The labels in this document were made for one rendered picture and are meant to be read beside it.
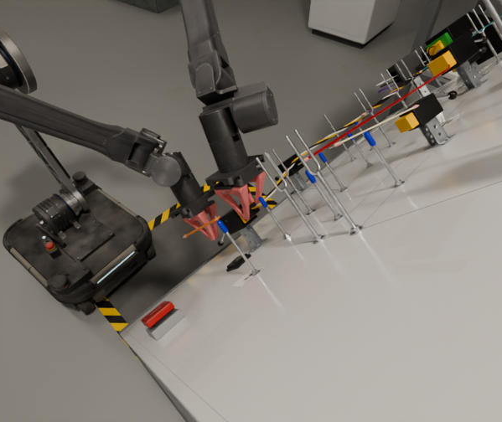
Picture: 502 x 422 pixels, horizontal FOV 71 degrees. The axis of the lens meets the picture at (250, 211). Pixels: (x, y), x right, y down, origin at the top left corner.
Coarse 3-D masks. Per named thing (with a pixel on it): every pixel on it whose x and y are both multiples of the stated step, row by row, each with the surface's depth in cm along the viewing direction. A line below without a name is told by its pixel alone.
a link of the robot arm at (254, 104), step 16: (208, 64) 58; (208, 80) 57; (208, 96) 58; (224, 96) 58; (240, 96) 57; (256, 96) 55; (272, 96) 58; (240, 112) 56; (256, 112) 55; (272, 112) 56; (240, 128) 57; (256, 128) 57
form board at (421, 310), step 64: (384, 128) 109; (448, 128) 58; (384, 192) 49; (448, 192) 35; (256, 256) 63; (320, 256) 42; (384, 256) 32; (448, 256) 25; (192, 320) 52; (256, 320) 37; (320, 320) 29; (384, 320) 23; (448, 320) 20; (192, 384) 33; (256, 384) 26; (320, 384) 22; (384, 384) 18; (448, 384) 16
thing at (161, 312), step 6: (162, 306) 57; (168, 306) 56; (150, 312) 59; (156, 312) 56; (162, 312) 56; (168, 312) 57; (144, 318) 58; (150, 318) 55; (156, 318) 55; (162, 318) 56; (144, 324) 57; (150, 324) 55; (156, 324) 56
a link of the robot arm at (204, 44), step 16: (192, 0) 63; (208, 0) 63; (192, 16) 62; (208, 16) 61; (192, 32) 62; (208, 32) 60; (192, 48) 60; (208, 48) 59; (224, 48) 63; (192, 64) 60; (224, 64) 62; (192, 80) 59; (224, 80) 59
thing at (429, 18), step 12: (432, 0) 107; (480, 0) 143; (432, 12) 109; (480, 12) 145; (420, 24) 113; (432, 24) 112; (420, 36) 115; (456, 72) 119; (408, 84) 127; (432, 84) 121; (444, 84) 118; (396, 96) 133; (396, 108) 135
